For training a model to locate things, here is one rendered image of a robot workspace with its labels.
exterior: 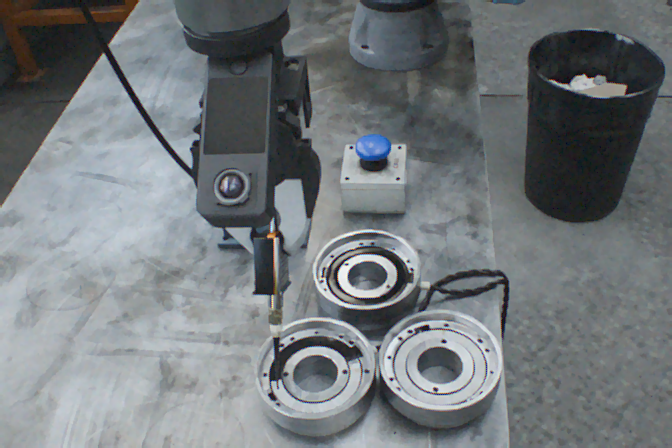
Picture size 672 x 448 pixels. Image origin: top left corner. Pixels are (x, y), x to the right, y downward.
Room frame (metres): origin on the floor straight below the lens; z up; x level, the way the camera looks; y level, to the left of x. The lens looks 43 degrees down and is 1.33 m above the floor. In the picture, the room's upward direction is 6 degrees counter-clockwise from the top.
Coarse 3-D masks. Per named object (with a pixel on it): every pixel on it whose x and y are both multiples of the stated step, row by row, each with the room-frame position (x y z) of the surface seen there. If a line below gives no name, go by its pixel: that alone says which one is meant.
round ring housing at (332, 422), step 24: (288, 336) 0.40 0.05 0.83; (312, 336) 0.40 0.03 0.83; (336, 336) 0.40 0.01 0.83; (360, 336) 0.38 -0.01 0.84; (264, 360) 0.38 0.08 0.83; (288, 360) 0.37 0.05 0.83; (312, 360) 0.38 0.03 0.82; (336, 360) 0.37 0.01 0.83; (360, 360) 0.37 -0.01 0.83; (264, 384) 0.35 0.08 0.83; (288, 384) 0.35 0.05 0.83; (336, 384) 0.34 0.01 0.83; (360, 384) 0.34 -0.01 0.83; (264, 408) 0.33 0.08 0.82; (288, 408) 0.32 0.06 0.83; (336, 408) 0.32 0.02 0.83; (360, 408) 0.32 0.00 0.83; (312, 432) 0.31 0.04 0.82; (336, 432) 0.31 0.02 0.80
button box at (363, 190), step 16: (352, 160) 0.63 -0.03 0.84; (384, 160) 0.62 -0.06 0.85; (400, 160) 0.62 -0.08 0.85; (352, 176) 0.60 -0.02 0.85; (368, 176) 0.60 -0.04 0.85; (384, 176) 0.60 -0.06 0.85; (400, 176) 0.59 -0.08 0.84; (352, 192) 0.59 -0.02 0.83; (368, 192) 0.59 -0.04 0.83; (384, 192) 0.58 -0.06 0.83; (400, 192) 0.58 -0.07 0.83; (352, 208) 0.59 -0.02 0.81; (368, 208) 0.59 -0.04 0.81; (384, 208) 0.58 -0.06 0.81; (400, 208) 0.58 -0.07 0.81
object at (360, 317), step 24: (336, 240) 0.51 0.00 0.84; (360, 240) 0.52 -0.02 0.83; (384, 240) 0.51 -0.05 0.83; (360, 264) 0.49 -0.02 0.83; (384, 264) 0.48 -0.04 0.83; (408, 264) 0.48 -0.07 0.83; (384, 288) 0.45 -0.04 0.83; (408, 288) 0.44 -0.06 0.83; (336, 312) 0.43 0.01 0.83; (360, 312) 0.42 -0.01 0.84; (384, 312) 0.42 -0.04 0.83; (408, 312) 0.44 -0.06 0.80
